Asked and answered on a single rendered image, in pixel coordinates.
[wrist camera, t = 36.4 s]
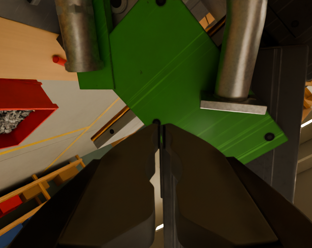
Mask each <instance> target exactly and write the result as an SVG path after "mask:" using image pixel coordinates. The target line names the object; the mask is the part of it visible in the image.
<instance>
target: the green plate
mask: <svg viewBox="0 0 312 248"><path fill-rule="evenodd" d="M109 38H110V46H111V54H112V63H113V71H114V79H115V87H116V88H115V89H114V90H113V91H114V92H115V93H116V94H117V95H118V96H119V98H120V99H121V100H122V101H123V102H124V103H125V104H126V105H127V106H128V107H129V108H130V109H131V111H132V112H133V113H134V114H135V115H136V116H137V117H138V118H139V119H140V120H141V121H142V123H143V124H144V125H145V126H149V125H150V124H157V125H163V124H168V123H170V124H174V125H176V126H178V127H180V128H182V129H184V130H186V131H188V132H190V133H192V134H194V135H196V136H197V137H199V138H201V139H203V140H205V141H206V142H208V143H210V144H211V145H213V146H214V147H215V148H217V149H218V150H219V151H220V152H222V153H223V154H224V155H225V156H226V157H231V156H233V157H235V158H236V159H238V160H239V161H240V162H241V163H242V164H244V165H245V164H247V163H249V162H250V161H252V160H254V159H256V158H258V157H260V156H261V155H263V154H265V153H267V152H269V151H270V150H272V149H274V148H276V147H278V146H280V145H281V144H283V143H285V142H287V141H288V140H289V139H288V137H287V136H286V134H285V133H284V132H283V131H282V129H281V128H280V127H279V125H278V124H277V123H276V121H275V120H274V119H273V118H272V116H271V115H270V114H269V112H268V111H267V110H266V113H265V115H262V114H252V113H242V112H232V111H222V110H212V109H202V108H200V101H199V96H200V91H214V90H215V85H216V79H217V73H218V64H219V58H220V52H221V50H220V49H219V48H218V46H217V45H216V44H215V43H214V41H213V40H212V39H211V37H210V36H209V35H208V34H207V32H206V31H205V30H204V28H203V27H202V26H201V25H200V23H199V22H198V21H197V19H196V18H195V17H194V15H193V14H192V13H191V11H190V10H189V9H188V8H187V6H186V5H185V4H184V2H183V1H182V0H138V1H137V2H136V4H135V5H134V6H133V7H132V8H131V9H130V11H129V12H128V13H127V14H126V15H125V16H124V17H123V18H122V20H121V21H120V22H119V23H118V24H117V26H116V27H115V28H114V29H113V30H112V31H111V33H110V34H109Z"/></svg>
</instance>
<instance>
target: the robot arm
mask: <svg viewBox="0 0 312 248"><path fill-rule="evenodd" d="M161 136H162V145H163V149H166V151H167V152H168V153H169V154H170V172H171V174H172V175H173V176H174V177H175V178H176V179H177V181H178V183H177V185H176V195H175V222H176V229H177V237H178V240H179V242H180V244H181V245H182V246H183V247H185V248H312V221H311V220H310V219H309V218H308V217H307V216H306V215H305V214H304V213H303V212H301V211H300V210H299V209H298V208H297V207H296V206H295V205H294V204H292V203H291V202H290V201H289V200H288V199H286V198H285V197H284V196H283V195H281V194H280V193H279V192H278V191H276V190H275V189H274V188H273V187H271V186H270V185H269V184H268V183H266V182H265V181H264V180H263V179H261V178H260V177H259V176H258V175H256V174H255V173H254V172H252V171H251V170H250V169H249V168H247V167H246V166H245V165H244V164H242V163H241V162H240V161H239V160H238V159H236V158H235V157H233V156H231V157H226V156H225V155H224V154H223V153H222V152H220V151H219V150H218V149H217V148H215V147H214V146H213V145H211V144H210V143H208V142H206V141H205V140H203V139H201V138H199V137H197V136H196V135H194V134H192V133H190V132H188V131H186V130H184V129H182V128H180V127H178V126H176V125H174V124H170V123H168V124H163V125H157V124H150V125H149V126H147V127H145V128H143V129H142V130H140V131H138V132H136V133H135V134H133V135H131V136H129V137H128V138H126V139H124V140H123V141H121V142H120V143H118V144H117V145H115V146H114V147H113V148H112V149H110V150H109V151H108V152H107V153H106V154H105V155H104V156H103V157H102V158H101V159H93V160H92V161H91V162H90V163H89V164H87V165H86V166H85V167H84V168H83V169H82V170H81V171H80V172H79V173H78V174H77V175H75V176H74V177H73V178H72V179H71V180H70V181H69V182H68V183H67V184H66V185H64V186H63V187H62V188H61V189H60V190H59V191H58V192H57V193H56V194H55V195H54V196H52V197H51V198H50V199H49V200H48V201H47V202H46V203H45V204H44V205H43V206H42V207H41V208H40V209H39V210H38V211H37V212H36V213H35V214H34V215H33V216H32V217H31V218H30V219H29V221H28V222H27V223H26V224H25V225H24V226H23V228H22V229H21V230H20V231H19V232H18V234H17V235H16V236H15V238H14V239H13V240H12V242H11V243H10V244H9V246H8V247H7V248H149V247H150V246H151V245H152V244H153V242H154V239H155V219H156V215H155V189H154V186H153V184H152V183H151V182H150V179H151V178H152V176H153V175H154V174H155V172H156V162H155V153H156V152H157V151H158V149H160V142H161Z"/></svg>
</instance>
